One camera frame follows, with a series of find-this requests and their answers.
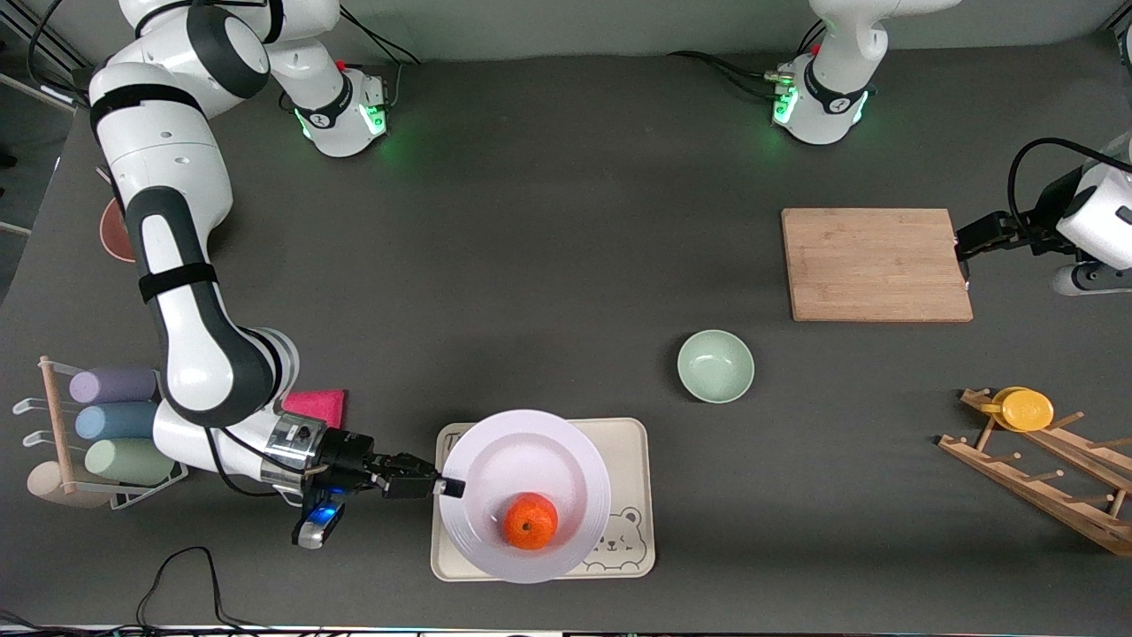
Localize white round plate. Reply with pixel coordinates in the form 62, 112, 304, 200
440, 409, 614, 585

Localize orange fruit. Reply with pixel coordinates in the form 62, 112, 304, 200
502, 492, 561, 552

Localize pink folded cloth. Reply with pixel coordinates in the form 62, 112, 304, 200
281, 388, 348, 431

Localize wooden cutting board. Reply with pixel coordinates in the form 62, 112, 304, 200
781, 208, 975, 324

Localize yellow mug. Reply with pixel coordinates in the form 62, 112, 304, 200
990, 387, 1056, 434

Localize beige bear print tray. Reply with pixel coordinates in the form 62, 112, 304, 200
431, 418, 657, 582

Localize green cup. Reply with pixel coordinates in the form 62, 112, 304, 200
84, 437, 179, 487

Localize blue cup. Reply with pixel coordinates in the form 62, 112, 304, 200
74, 402, 164, 442

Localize wooden peg rack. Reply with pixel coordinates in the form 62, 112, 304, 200
937, 388, 1132, 558

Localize purple cup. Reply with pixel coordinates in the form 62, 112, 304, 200
69, 366, 159, 406

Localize pale green bowl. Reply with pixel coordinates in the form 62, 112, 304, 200
677, 329, 756, 405

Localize beige cup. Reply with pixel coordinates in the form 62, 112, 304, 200
27, 461, 112, 510

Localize pink bowl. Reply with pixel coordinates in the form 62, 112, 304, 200
98, 196, 139, 265

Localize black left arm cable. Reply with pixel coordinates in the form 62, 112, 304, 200
1007, 136, 1132, 236

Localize black cable loop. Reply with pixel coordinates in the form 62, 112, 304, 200
0, 546, 297, 637

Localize white wire cup rack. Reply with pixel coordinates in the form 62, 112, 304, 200
12, 355, 190, 511

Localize black left base cables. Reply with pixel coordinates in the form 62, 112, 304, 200
667, 18, 829, 100

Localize black base cables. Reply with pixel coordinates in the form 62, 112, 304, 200
334, 7, 427, 70
667, 18, 829, 100

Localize black right base cables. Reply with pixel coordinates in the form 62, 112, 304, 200
334, 7, 427, 70

